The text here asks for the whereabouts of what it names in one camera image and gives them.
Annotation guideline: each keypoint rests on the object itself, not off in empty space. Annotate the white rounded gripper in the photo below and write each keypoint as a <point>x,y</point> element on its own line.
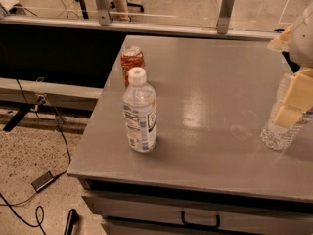
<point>303,38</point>

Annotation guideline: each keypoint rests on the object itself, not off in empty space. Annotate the clear bottle blue label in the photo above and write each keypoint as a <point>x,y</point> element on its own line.
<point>140,111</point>

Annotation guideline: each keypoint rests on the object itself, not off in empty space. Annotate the clear bottle red label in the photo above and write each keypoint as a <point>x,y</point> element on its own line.
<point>275,136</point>

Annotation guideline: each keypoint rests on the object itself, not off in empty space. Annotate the red soda can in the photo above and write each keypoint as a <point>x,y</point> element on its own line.
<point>131,57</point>

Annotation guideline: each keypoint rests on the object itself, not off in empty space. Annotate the black office chair base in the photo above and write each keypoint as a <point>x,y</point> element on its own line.
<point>130,4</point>

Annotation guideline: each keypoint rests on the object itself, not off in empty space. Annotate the person's leg beige trousers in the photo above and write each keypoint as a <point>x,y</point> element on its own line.
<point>121,10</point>

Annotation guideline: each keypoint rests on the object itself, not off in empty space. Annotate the grey drawer cabinet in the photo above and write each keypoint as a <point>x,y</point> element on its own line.
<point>130,209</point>

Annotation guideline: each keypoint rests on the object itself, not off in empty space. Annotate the black tool on floor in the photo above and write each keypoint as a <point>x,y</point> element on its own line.
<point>72,218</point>

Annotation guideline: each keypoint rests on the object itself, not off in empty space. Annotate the black power adapter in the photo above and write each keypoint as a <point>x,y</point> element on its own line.
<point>42,181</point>

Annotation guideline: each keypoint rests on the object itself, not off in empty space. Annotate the metal bracket post right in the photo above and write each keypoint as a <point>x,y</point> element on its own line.
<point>225,14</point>

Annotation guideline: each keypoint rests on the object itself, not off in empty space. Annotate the metal bracket post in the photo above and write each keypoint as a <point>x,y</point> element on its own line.
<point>225,14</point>
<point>103,12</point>

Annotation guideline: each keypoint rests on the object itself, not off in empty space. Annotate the black drawer handle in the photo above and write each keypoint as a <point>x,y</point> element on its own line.
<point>197,221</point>

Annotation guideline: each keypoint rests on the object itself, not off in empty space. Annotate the metal bracket post left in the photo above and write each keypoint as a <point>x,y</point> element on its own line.
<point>103,12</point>

